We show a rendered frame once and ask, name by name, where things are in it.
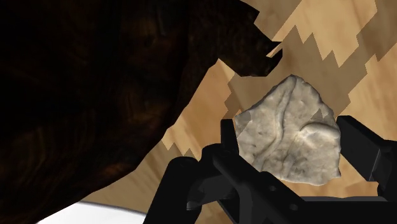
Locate dark brown wooden bowl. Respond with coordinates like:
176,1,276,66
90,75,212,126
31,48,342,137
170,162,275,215
0,0,284,224

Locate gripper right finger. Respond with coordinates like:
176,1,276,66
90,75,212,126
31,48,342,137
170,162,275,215
336,115,397,200

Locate pale grey rough stone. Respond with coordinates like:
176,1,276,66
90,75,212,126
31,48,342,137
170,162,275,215
233,74,342,187

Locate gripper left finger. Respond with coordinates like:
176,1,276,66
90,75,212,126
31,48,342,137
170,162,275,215
143,118,309,224

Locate white round plate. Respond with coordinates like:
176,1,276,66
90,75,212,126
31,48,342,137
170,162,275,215
36,200,147,224

